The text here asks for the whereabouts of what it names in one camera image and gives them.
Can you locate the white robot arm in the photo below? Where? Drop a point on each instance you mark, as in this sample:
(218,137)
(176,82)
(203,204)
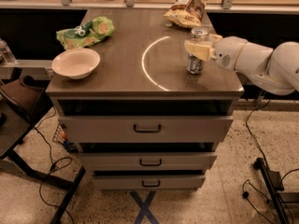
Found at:
(273,70)

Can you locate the brown yellow chip bag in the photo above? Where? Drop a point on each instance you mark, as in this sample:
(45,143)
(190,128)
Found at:
(186,13)

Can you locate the dark side table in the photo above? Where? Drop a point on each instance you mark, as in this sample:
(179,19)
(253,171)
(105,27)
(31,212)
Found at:
(24,104)

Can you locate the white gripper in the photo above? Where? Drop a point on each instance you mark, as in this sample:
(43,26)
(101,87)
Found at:
(228,53)

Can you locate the clear plastic bottle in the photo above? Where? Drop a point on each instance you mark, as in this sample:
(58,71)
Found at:
(6,53)

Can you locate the grey drawer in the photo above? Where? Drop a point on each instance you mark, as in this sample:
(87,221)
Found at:
(137,182)
(145,129)
(147,161)

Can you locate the top grey drawer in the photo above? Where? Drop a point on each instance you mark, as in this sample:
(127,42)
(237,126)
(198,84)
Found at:
(145,129)

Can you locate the grey drawer cabinet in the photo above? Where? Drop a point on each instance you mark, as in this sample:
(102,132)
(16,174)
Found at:
(143,72)

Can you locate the white bowl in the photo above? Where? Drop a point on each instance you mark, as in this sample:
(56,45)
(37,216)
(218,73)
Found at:
(75,63)

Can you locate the black stand right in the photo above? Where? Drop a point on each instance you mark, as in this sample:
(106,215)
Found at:
(278,196)

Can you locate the middle grey drawer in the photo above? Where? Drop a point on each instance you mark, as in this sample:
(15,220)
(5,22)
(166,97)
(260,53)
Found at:
(147,161)

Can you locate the wire mesh basket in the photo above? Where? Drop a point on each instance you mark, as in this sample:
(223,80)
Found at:
(60,138)

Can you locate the green rice chip bag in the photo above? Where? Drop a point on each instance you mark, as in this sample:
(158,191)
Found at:
(87,34)

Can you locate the bottom grey drawer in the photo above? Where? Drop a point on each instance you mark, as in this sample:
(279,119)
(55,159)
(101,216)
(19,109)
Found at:
(137,182)

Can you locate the redbull can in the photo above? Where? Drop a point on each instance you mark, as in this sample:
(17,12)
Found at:
(197,49)

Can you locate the blue tape cross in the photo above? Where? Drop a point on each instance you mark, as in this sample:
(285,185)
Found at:
(144,207)

